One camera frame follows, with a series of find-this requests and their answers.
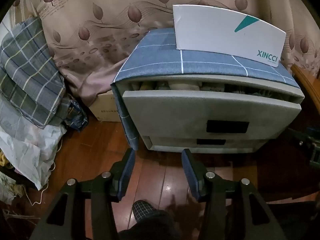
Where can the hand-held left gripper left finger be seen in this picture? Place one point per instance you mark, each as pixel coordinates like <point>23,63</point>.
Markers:
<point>126,172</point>

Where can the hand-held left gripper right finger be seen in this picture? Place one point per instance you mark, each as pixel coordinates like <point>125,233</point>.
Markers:
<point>190,172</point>

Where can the grey fronted wooden drawer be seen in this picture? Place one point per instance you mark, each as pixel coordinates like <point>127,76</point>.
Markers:
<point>175,115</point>

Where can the grey low drawer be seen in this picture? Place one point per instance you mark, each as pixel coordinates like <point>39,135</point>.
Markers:
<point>175,145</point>

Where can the grey drawer cabinet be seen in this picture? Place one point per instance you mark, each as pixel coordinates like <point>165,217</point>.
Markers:
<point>293,91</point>

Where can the plaid slipper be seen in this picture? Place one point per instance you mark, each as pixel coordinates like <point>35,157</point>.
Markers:
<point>143,208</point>

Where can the person's dark trouser leg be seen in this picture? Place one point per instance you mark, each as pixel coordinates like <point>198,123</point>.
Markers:
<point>155,227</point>

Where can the orange wooden furniture panel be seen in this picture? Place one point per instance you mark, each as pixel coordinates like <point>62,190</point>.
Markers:
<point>306,85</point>

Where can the cardboard box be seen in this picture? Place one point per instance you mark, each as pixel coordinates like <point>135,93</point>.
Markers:
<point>105,107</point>

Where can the blue printed packet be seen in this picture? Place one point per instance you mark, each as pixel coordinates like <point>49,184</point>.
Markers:
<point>76,117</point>

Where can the white plastic bag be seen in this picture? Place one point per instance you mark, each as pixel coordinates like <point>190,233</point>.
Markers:
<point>25,150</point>

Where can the blue checked cloth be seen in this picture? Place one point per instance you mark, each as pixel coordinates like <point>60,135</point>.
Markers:
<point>162,60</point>

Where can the leaf print curtain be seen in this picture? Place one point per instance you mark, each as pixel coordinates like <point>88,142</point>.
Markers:
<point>100,42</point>

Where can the white box with teal mark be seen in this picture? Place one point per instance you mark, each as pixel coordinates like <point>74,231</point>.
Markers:
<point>212,30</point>

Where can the grey plaid quilt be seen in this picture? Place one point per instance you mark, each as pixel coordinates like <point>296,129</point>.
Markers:
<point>25,67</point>

